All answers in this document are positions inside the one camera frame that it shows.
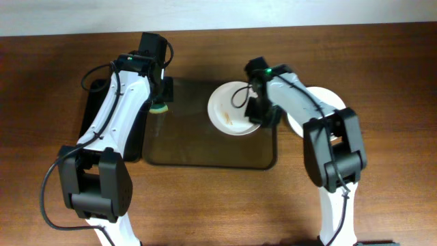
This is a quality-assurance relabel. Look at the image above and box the white plate with faint stain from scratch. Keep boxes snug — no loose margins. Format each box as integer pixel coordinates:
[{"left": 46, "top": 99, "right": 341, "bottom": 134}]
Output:
[{"left": 207, "top": 81, "right": 260, "bottom": 136}]

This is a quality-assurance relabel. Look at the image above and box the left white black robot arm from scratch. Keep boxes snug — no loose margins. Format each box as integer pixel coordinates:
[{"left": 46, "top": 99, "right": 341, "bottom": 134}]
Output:
[{"left": 58, "top": 54, "right": 169, "bottom": 245}]

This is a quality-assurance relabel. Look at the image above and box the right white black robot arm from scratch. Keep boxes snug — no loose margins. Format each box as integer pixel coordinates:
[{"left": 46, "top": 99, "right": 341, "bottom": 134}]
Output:
[{"left": 244, "top": 61, "right": 367, "bottom": 245}]

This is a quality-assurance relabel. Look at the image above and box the small black tray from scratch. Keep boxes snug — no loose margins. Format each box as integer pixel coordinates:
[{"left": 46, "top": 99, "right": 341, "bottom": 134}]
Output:
[{"left": 78, "top": 78, "right": 150, "bottom": 162}]

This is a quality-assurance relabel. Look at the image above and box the white plate with brown smear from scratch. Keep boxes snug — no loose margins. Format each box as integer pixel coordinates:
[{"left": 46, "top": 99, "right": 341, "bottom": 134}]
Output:
[{"left": 287, "top": 87, "right": 346, "bottom": 138}]

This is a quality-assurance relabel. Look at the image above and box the green and yellow sponge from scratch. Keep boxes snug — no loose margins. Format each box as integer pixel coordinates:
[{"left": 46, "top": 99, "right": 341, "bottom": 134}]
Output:
[{"left": 149, "top": 103, "right": 169, "bottom": 114}]

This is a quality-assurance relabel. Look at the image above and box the large brown serving tray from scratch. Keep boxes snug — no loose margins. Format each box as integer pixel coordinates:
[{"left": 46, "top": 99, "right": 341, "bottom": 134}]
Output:
[{"left": 141, "top": 78, "right": 278, "bottom": 170}]

